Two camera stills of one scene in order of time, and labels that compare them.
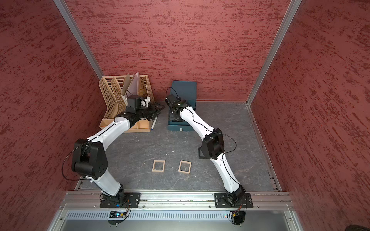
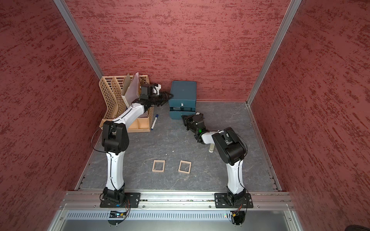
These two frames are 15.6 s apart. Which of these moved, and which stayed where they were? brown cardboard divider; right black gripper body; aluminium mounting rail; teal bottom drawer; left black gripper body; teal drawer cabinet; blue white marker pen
Moved: right black gripper body; teal bottom drawer; left black gripper body
Stayed: blue white marker pen; teal drawer cabinet; aluminium mounting rail; brown cardboard divider
